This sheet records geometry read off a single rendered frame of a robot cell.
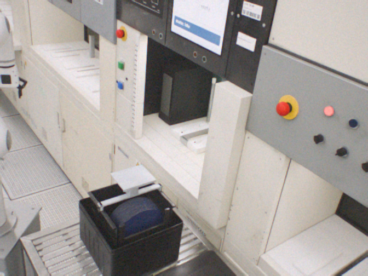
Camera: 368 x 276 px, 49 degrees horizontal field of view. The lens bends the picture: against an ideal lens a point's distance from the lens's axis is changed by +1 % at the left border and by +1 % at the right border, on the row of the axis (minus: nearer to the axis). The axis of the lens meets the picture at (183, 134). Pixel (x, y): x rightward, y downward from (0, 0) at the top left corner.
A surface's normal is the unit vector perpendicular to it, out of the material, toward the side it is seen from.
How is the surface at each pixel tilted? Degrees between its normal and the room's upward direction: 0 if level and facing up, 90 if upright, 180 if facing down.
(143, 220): 90
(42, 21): 90
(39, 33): 90
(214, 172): 90
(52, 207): 0
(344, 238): 0
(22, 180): 0
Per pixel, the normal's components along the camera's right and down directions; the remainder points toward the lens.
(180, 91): 0.59, 0.46
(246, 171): -0.80, 0.22
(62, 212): 0.11, -0.86
